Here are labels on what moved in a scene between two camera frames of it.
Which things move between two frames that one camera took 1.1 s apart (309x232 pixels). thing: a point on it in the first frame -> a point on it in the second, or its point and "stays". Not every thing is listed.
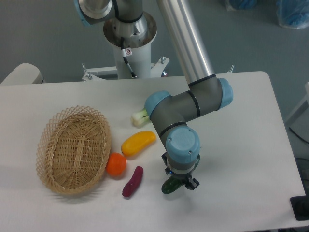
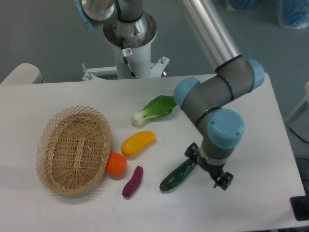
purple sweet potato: (133, 182) stays
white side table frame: (301, 110) stays
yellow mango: (136, 142) stays
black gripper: (183, 171) -> (224, 181)
